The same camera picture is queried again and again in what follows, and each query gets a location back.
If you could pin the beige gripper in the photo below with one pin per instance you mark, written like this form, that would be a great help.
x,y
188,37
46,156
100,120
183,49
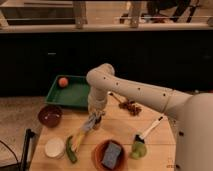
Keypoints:
x,y
97,100

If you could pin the grey blue towel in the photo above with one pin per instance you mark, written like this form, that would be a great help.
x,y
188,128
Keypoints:
x,y
93,120

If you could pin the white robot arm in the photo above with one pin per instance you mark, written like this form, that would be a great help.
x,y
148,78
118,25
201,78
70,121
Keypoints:
x,y
194,113

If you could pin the white metal cup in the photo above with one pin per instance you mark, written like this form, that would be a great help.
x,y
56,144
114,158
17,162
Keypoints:
x,y
54,148

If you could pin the green plastic tray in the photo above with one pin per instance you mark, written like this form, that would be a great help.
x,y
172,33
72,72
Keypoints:
x,y
74,95

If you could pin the orange ball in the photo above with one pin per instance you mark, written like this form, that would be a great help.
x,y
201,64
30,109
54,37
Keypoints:
x,y
63,82

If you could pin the brown dried branch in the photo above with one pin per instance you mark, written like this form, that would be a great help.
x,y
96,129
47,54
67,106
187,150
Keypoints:
x,y
128,105

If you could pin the dark red bowl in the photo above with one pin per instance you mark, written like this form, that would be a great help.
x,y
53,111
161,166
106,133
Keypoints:
x,y
50,116

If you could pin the yellow banana toy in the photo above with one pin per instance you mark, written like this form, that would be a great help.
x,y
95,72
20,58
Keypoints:
x,y
77,139

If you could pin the blue grey sponge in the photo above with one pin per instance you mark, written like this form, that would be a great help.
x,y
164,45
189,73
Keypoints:
x,y
111,155

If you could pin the green pepper toy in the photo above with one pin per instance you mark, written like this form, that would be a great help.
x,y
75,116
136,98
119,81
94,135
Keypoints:
x,y
71,155

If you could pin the green pear toy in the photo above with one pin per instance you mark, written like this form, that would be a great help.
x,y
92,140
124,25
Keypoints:
x,y
138,150

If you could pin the black stand left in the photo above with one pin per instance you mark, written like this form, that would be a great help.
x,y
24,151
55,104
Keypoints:
x,y
27,149

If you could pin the wooden railing shelf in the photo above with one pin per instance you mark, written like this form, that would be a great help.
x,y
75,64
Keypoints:
x,y
21,16

